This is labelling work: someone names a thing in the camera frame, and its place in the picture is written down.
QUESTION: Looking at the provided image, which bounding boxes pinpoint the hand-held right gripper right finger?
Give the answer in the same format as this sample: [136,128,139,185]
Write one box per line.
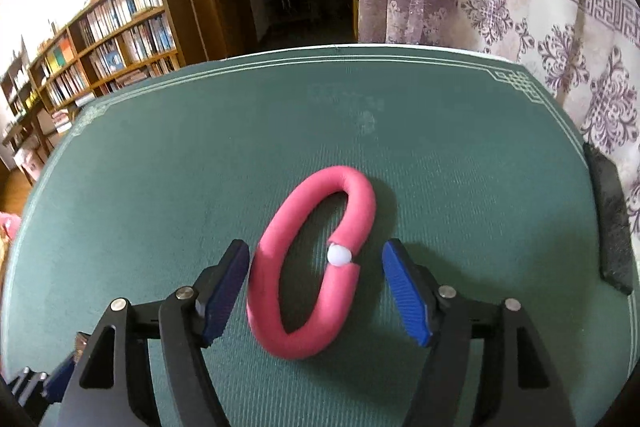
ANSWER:
[381,238,576,427]

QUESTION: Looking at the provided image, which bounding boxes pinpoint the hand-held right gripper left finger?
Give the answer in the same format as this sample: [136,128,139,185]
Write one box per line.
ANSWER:
[57,238,251,427]

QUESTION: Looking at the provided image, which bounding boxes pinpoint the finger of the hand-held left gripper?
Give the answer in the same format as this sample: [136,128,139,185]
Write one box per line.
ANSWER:
[44,354,81,403]

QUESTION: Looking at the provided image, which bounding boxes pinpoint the pink foam curler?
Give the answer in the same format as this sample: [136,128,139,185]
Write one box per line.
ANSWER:
[246,165,377,361]

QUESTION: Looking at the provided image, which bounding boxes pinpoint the pink cloth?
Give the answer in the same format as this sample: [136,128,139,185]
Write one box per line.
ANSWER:
[0,212,23,240]

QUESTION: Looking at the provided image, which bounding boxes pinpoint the black wallet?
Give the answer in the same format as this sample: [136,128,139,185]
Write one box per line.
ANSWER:
[582,142,636,297]

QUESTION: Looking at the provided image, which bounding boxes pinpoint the wooden side shelf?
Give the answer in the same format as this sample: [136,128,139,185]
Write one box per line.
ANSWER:
[0,49,56,180]

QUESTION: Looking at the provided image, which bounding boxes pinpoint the wooden bookshelf with books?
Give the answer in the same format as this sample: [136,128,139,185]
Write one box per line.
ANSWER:
[27,0,211,112]

